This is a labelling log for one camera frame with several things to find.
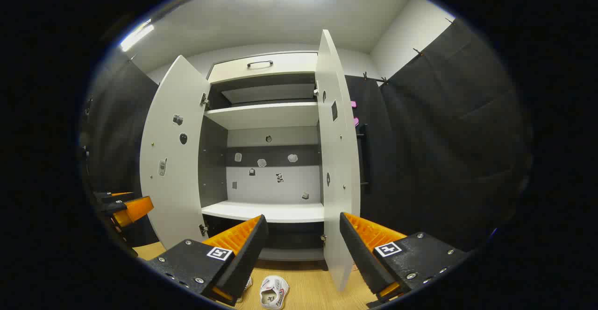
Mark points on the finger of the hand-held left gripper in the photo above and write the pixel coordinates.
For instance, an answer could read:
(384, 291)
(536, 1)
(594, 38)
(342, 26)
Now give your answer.
(135, 209)
(110, 198)

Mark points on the white canvas shoe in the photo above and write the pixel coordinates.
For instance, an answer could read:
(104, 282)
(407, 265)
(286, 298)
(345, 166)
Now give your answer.
(246, 287)
(274, 291)

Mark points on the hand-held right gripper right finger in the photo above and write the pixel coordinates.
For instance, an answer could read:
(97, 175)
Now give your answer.
(362, 258)

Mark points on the white cabinet door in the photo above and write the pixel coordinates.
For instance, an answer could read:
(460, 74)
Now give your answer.
(173, 198)
(334, 216)

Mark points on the black backdrop cloth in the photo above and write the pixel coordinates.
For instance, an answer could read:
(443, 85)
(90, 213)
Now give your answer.
(444, 137)

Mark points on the white cabinet drawer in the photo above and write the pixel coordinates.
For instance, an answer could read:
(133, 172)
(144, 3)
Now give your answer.
(280, 72)

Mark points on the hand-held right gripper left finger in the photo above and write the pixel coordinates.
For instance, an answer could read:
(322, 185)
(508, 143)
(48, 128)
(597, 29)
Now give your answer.
(247, 258)

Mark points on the small ceiling strip light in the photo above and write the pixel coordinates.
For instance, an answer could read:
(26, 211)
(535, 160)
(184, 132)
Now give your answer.
(137, 35)

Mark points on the white shoe cabinet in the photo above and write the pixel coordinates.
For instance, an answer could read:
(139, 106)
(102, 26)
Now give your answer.
(266, 114)

